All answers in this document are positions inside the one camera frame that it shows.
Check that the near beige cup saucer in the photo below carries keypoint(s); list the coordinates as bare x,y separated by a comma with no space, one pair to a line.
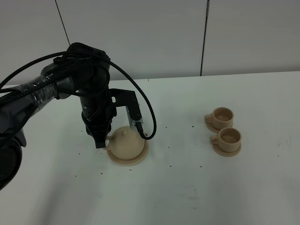
227,149

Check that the beige ceramic teapot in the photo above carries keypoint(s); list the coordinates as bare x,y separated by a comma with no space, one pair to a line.
127,145

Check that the far beige teacup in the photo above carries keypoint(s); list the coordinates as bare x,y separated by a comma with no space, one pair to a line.
223,111

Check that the beige round teapot saucer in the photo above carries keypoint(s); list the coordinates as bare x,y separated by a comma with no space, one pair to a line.
130,162

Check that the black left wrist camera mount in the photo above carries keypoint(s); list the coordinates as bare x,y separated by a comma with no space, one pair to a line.
128,99

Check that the near beige teacup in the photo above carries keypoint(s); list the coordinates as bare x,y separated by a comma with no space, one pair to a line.
226,135

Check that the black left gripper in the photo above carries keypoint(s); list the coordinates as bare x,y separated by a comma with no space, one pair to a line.
97,123

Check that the beige teacup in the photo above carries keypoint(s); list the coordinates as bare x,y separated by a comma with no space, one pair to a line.
226,135
223,111

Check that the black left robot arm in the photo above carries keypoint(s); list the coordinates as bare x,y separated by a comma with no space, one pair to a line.
81,71

